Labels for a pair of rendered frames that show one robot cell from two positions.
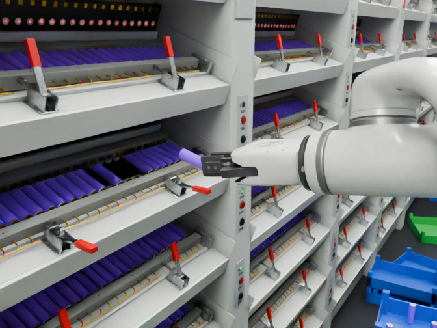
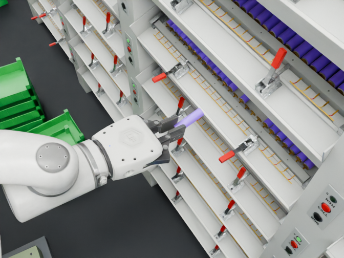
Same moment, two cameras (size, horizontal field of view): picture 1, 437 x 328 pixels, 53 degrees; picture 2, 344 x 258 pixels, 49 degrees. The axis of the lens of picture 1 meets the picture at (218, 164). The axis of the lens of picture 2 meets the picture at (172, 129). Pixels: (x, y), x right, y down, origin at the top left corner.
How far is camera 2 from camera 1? 0.99 m
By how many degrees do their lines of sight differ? 88
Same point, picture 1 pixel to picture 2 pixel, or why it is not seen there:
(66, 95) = (206, 14)
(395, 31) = not seen: outside the picture
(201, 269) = (251, 210)
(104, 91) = (225, 35)
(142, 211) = (216, 118)
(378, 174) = not seen: hidden behind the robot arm
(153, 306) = (213, 164)
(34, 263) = (166, 63)
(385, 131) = not seen: hidden behind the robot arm
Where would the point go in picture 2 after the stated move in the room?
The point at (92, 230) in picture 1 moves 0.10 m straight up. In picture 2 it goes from (194, 88) to (196, 59)
